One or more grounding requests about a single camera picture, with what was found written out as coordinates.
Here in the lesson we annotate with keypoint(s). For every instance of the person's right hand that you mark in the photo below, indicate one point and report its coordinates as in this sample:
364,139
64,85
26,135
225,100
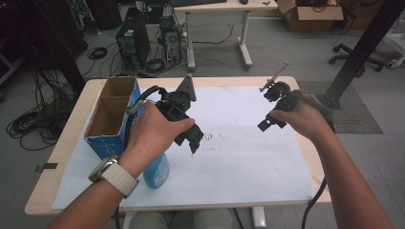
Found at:
302,119

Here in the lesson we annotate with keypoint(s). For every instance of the brown cardboard box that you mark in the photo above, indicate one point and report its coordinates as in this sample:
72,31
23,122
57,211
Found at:
313,16

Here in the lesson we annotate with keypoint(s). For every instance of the blue spray bottle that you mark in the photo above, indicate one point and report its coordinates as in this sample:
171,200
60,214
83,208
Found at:
156,173

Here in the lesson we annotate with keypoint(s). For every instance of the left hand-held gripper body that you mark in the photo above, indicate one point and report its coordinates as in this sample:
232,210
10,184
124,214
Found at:
174,103

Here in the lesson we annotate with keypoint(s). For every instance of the grey floor mat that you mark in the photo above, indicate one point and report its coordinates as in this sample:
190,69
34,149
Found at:
353,119

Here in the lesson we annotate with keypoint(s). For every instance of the white table leg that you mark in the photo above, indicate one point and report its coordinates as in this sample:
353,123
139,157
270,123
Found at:
259,218

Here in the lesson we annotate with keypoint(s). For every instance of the beige band wristwatch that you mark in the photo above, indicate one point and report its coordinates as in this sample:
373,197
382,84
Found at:
114,176

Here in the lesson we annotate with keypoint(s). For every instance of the black computer mouse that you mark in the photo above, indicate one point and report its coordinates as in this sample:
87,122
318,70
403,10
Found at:
244,1

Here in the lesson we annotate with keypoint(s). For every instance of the small black computer tower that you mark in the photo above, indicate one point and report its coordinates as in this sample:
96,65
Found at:
171,39

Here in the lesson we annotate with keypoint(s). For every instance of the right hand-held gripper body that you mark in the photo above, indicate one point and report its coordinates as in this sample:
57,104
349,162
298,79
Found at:
280,95

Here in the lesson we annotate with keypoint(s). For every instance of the black tape strip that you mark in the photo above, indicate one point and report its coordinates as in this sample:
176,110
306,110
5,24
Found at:
49,166

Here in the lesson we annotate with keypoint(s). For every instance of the white desk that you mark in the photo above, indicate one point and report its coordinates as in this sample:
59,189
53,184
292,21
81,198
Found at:
216,6

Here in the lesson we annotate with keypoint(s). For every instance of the blue cardboard box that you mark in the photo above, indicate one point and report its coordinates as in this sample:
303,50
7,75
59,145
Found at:
110,119

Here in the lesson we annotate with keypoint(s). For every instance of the black office chair base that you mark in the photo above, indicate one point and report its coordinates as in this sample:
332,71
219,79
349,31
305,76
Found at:
350,57

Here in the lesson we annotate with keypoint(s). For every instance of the person's left hand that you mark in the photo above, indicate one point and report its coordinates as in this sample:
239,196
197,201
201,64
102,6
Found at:
149,136

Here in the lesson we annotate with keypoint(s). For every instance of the black metal stand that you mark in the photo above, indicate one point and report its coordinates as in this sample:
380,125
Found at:
359,54

